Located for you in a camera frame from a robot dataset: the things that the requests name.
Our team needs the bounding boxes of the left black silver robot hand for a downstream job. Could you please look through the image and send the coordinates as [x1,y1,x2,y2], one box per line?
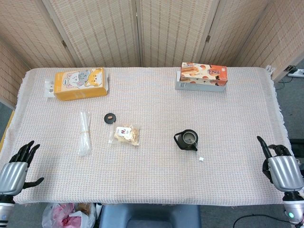
[0,140,45,196]

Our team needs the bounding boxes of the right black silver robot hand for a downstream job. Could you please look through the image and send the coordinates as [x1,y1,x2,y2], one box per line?
[256,135,304,192]

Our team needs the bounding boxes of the clear plastic bag red contents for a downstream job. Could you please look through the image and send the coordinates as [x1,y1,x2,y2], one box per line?
[42,202,97,228]

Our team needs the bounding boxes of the small black lid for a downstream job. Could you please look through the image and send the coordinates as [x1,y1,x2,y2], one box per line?
[104,113,117,124]

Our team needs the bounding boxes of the bundle of clear plastic straws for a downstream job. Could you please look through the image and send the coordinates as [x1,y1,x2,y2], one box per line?
[78,111,93,157]

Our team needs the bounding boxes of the small white clear packet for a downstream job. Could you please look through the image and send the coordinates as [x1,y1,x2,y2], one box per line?
[44,79,56,98]

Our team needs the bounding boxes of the white power strip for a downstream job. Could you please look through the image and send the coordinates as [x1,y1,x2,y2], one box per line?
[287,68,304,78]

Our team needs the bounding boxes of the yellow cat print box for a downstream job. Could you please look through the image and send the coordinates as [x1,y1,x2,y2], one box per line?
[53,67,110,102]

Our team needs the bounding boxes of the clear snack packet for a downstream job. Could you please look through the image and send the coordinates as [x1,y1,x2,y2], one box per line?
[108,123,141,147]

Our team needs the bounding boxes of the orange biscuit box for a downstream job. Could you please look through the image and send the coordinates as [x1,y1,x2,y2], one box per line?
[175,62,228,93]

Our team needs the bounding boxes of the pink woven tablecloth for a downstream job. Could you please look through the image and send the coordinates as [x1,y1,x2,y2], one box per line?
[0,66,304,207]

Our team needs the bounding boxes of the blue chair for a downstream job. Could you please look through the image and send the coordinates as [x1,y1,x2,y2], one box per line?
[98,203,202,228]

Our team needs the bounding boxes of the woven bamboo folding screen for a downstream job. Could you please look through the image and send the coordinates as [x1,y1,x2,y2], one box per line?
[0,0,304,109]

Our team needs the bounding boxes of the black floor cable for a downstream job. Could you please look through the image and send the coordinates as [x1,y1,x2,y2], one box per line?
[232,214,285,228]

